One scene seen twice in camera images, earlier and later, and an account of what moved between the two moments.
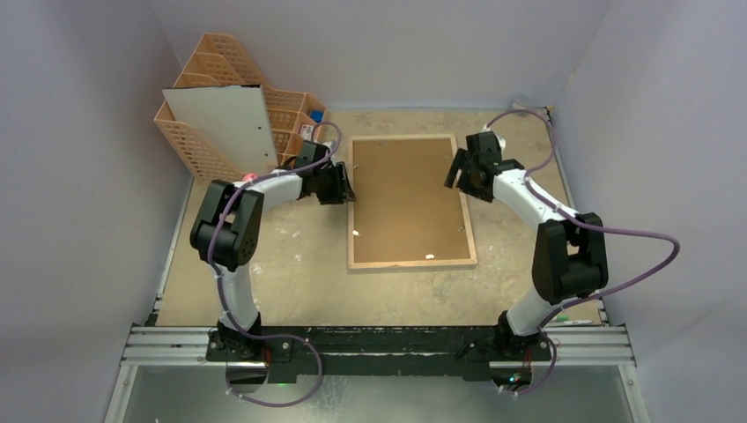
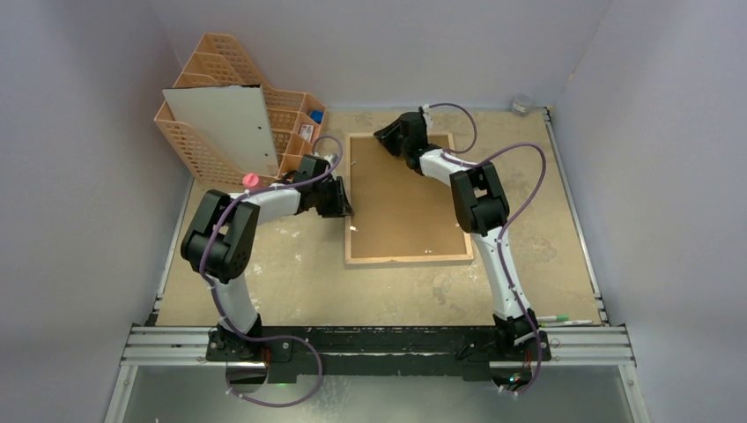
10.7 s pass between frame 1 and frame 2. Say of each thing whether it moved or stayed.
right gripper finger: moved
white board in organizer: stayed
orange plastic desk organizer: stayed
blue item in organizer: stayed
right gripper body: moved
